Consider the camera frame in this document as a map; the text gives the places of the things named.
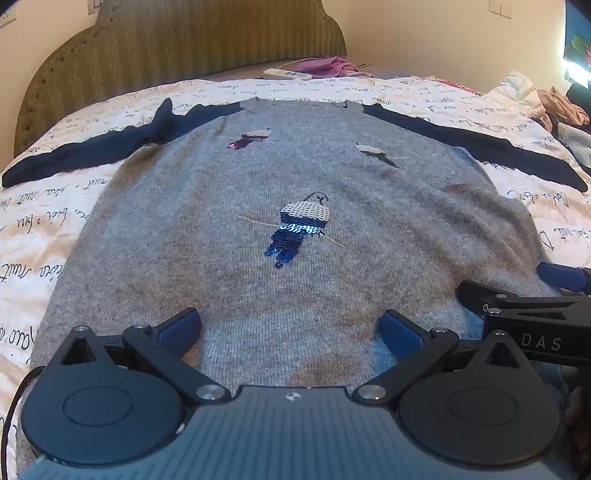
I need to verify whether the purple cloth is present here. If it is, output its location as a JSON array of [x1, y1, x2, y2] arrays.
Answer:
[[299, 56, 373, 79]]

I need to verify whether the white script-printed quilt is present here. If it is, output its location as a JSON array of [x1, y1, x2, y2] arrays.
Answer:
[[0, 76, 591, 480]]

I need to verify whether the white power strip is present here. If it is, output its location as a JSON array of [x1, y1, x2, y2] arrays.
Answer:
[[262, 68, 313, 82]]

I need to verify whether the olive padded headboard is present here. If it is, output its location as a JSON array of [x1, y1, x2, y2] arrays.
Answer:
[[14, 0, 347, 158]]

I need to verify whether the peach cloth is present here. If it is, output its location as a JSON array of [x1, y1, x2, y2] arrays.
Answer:
[[536, 87, 590, 133]]

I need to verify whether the bright screen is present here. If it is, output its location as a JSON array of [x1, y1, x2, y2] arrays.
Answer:
[[562, 4, 591, 88]]

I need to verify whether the person's right hand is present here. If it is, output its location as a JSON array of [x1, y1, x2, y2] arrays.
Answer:
[[561, 384, 591, 457]]

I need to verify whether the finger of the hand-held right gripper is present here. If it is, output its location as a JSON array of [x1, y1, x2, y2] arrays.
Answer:
[[456, 280, 591, 319], [538, 262, 591, 296]]

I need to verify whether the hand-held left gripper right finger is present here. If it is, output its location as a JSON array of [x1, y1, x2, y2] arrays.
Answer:
[[353, 309, 539, 406]]

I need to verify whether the brown bed mattress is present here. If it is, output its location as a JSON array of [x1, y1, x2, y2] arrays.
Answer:
[[203, 58, 386, 83]]

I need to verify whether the grey sweater with navy sleeves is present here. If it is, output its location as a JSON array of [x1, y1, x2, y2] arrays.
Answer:
[[2, 97, 588, 476]]

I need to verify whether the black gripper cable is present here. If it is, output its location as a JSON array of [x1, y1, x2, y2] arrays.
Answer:
[[0, 367, 45, 480]]

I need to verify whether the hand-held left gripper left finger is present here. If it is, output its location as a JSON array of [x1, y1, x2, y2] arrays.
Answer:
[[45, 307, 232, 407]]

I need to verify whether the pale green cloth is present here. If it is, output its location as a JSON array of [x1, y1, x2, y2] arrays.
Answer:
[[557, 122, 591, 158]]

